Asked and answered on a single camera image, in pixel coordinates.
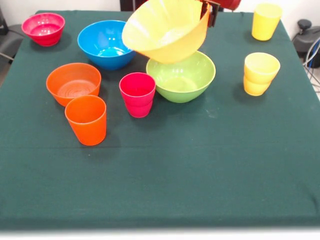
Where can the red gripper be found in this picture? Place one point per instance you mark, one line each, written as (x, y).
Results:
(228, 3)

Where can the dark green table cloth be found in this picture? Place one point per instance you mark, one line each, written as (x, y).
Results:
(175, 162)

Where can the orange cup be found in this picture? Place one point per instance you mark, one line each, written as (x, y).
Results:
(86, 125)

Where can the pink cup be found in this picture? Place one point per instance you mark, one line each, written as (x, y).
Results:
(137, 105)

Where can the large yellow-orange bowl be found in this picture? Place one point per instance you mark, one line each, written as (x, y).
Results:
(170, 37)

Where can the small orange bowl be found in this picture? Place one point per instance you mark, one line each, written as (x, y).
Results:
(72, 75)

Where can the pink bowl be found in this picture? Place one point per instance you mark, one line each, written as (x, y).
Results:
(43, 37)

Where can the amber yellow cup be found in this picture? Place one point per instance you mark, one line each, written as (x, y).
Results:
(260, 75)

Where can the blue bowl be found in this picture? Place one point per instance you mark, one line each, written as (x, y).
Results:
(105, 58)

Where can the bright yellow cup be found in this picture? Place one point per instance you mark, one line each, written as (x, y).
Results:
(265, 27)

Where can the green bowl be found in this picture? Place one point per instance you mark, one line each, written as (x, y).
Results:
(182, 86)

